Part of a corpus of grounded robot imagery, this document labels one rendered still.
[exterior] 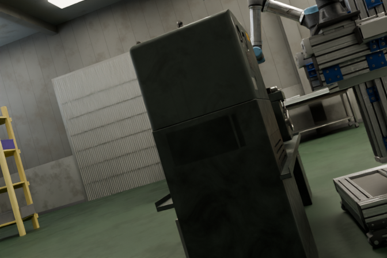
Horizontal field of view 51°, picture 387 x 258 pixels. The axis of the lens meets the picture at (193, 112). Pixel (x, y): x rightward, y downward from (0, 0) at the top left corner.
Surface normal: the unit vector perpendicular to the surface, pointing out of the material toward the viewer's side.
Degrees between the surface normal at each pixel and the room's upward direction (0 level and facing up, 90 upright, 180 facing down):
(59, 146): 90
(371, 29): 90
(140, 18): 90
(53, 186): 90
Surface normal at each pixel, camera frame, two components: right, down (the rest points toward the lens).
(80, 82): -0.18, 0.00
